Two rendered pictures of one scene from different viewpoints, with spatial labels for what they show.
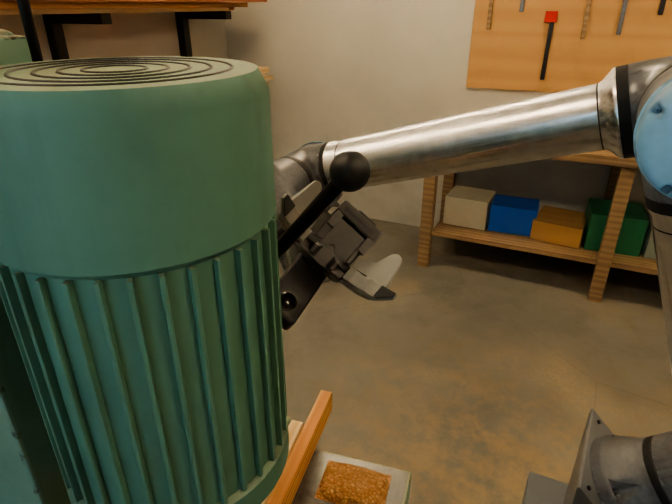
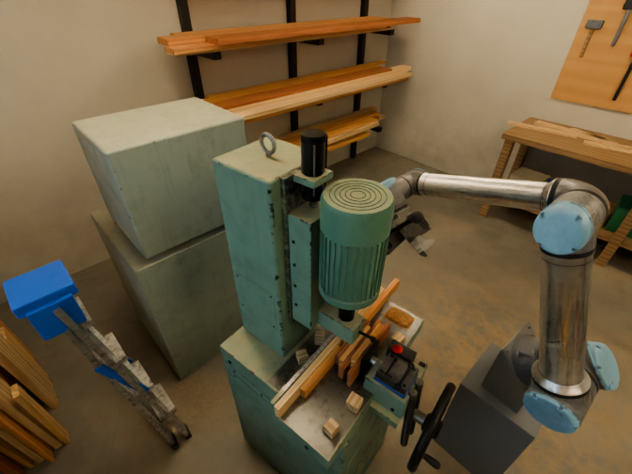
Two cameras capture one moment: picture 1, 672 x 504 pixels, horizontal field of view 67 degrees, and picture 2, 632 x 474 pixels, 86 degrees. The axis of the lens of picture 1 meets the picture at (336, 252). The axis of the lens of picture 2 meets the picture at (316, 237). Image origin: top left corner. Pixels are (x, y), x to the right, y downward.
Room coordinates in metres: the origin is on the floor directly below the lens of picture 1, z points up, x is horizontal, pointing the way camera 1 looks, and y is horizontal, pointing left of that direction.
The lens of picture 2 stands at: (-0.38, -0.03, 1.91)
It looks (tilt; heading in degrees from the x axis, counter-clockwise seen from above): 37 degrees down; 21
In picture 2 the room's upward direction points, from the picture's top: 1 degrees clockwise
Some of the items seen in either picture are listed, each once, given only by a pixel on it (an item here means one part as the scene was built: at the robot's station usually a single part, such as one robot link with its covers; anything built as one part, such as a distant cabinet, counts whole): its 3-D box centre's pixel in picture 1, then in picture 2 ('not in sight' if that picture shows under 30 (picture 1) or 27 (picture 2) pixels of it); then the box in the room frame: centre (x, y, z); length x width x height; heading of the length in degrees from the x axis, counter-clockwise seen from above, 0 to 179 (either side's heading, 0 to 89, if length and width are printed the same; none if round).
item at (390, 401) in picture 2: not in sight; (393, 380); (0.25, -0.05, 0.91); 0.15 x 0.14 x 0.09; 163
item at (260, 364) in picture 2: not in sight; (314, 354); (0.34, 0.25, 0.76); 0.57 x 0.45 x 0.09; 73
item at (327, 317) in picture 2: not in sight; (340, 321); (0.32, 0.15, 1.03); 0.14 x 0.07 x 0.09; 73
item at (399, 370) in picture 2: not in sight; (398, 366); (0.25, -0.06, 0.99); 0.13 x 0.11 x 0.06; 163
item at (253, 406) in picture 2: not in sight; (314, 405); (0.34, 0.24, 0.36); 0.58 x 0.45 x 0.71; 73
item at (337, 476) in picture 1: (354, 482); (400, 315); (0.51, -0.03, 0.91); 0.10 x 0.07 x 0.02; 73
